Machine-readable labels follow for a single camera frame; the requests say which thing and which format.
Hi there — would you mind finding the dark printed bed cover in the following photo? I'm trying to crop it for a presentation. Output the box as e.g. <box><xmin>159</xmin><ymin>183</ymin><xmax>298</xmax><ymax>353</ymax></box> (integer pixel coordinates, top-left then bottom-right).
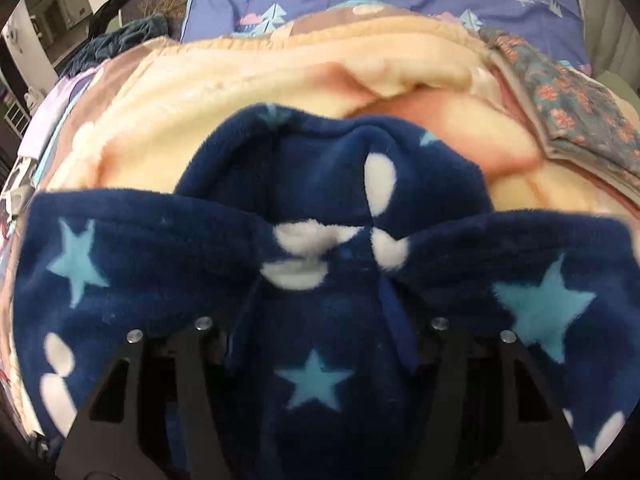
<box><xmin>0</xmin><ymin>155</ymin><xmax>36</xmax><ymax>241</ymax></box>

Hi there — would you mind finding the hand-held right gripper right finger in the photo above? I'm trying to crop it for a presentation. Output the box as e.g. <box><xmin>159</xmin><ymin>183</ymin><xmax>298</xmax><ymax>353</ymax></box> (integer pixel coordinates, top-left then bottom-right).
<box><xmin>410</xmin><ymin>315</ymin><xmax>586</xmax><ymax>480</ymax></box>

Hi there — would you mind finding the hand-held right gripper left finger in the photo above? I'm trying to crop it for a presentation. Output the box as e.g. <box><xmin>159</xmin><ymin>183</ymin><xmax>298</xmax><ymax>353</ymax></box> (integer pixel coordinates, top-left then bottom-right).
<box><xmin>55</xmin><ymin>316</ymin><xmax>231</xmax><ymax>480</ymax></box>

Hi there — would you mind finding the teal fuzzy blanket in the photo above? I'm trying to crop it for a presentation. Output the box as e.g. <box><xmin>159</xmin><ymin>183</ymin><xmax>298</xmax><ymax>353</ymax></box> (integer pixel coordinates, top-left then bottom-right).
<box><xmin>60</xmin><ymin>15</ymin><xmax>171</xmax><ymax>78</ymax></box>

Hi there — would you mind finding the black garment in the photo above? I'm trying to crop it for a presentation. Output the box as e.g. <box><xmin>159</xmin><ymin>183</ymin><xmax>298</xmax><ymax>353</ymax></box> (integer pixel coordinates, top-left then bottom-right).
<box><xmin>87</xmin><ymin>0</ymin><xmax>146</xmax><ymax>41</ymax></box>

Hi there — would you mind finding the white pleated curtain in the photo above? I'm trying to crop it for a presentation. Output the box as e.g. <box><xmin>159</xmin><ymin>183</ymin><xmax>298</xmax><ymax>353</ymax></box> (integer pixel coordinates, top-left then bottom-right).
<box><xmin>565</xmin><ymin>0</ymin><xmax>640</xmax><ymax>81</ymax></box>

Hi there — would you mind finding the floral folded garment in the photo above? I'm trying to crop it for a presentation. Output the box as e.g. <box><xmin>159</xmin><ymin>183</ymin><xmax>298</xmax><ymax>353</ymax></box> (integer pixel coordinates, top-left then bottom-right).
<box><xmin>480</xmin><ymin>27</ymin><xmax>640</xmax><ymax>181</ymax></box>

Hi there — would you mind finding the lavender cloth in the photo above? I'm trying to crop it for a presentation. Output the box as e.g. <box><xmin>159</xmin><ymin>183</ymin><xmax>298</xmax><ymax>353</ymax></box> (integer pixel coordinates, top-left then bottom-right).
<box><xmin>27</xmin><ymin>67</ymin><xmax>108</xmax><ymax>161</ymax></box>

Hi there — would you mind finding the cream bear-print blanket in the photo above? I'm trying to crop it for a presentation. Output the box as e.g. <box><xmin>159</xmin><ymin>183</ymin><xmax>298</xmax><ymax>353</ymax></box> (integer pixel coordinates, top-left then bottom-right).
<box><xmin>0</xmin><ymin>15</ymin><xmax>640</xmax><ymax>441</ymax></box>

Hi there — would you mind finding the white ladder rack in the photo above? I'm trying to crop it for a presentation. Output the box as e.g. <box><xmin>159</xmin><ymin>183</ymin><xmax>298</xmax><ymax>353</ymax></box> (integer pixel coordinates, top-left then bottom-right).
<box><xmin>2</xmin><ymin>97</ymin><xmax>33</xmax><ymax>138</ymax></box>

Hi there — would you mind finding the navy star-print fleece pajama top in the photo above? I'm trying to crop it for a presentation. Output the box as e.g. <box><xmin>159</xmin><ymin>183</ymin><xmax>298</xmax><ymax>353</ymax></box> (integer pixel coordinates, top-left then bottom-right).
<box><xmin>12</xmin><ymin>102</ymin><xmax>633</xmax><ymax>480</ymax></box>

